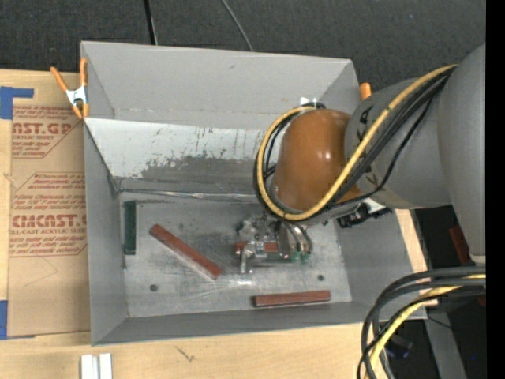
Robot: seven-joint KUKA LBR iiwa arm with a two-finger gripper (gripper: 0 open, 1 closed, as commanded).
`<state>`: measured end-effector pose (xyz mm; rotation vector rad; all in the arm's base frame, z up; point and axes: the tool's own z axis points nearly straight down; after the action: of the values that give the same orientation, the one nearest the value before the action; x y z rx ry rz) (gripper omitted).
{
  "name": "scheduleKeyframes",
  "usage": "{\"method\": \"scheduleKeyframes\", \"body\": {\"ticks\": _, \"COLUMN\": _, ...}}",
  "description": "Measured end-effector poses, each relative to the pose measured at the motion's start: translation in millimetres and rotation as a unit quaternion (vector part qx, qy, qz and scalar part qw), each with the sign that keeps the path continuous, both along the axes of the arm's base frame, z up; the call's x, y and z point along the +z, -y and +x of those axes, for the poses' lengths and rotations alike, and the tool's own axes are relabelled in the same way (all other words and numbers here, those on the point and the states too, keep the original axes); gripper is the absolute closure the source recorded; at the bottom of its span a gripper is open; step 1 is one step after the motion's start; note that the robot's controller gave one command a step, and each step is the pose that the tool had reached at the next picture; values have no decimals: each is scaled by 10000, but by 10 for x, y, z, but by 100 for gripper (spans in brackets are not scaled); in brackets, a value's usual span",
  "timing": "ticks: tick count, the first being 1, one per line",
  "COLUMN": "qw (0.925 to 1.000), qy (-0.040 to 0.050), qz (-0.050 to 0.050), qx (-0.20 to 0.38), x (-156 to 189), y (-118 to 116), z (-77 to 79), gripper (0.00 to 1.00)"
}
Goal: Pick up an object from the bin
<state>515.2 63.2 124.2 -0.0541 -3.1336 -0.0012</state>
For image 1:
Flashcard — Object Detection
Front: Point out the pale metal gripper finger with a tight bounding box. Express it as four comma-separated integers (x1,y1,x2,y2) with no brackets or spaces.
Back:
235,216,262,238
238,240,267,275

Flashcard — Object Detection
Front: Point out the red-brown flat block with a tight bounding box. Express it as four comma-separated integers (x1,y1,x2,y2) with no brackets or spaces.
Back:
251,289,333,309
232,240,280,256
148,223,223,281

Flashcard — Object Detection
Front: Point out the dark green flat block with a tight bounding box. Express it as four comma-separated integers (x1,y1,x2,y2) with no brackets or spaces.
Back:
122,200,137,256

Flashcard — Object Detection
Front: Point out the grey metal bin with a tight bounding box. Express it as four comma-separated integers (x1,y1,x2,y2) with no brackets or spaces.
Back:
80,40,429,347

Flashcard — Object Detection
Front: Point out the brown cardboard board, red print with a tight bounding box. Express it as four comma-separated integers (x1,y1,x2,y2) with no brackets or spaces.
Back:
0,68,92,339

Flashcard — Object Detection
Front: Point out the black cylinder on white bracket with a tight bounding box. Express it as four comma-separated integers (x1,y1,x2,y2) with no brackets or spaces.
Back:
336,200,392,229

